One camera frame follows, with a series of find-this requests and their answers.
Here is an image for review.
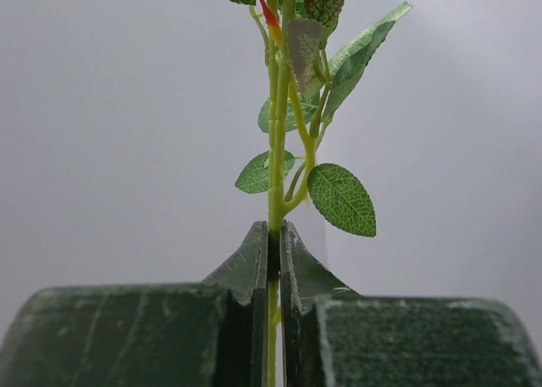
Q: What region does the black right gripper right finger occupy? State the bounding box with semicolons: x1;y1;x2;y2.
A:
279;223;541;387

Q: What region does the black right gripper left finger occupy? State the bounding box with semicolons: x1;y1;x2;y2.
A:
1;221;268;386

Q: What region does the artificial pink flower bouquet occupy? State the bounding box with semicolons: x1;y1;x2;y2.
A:
230;0;411;386

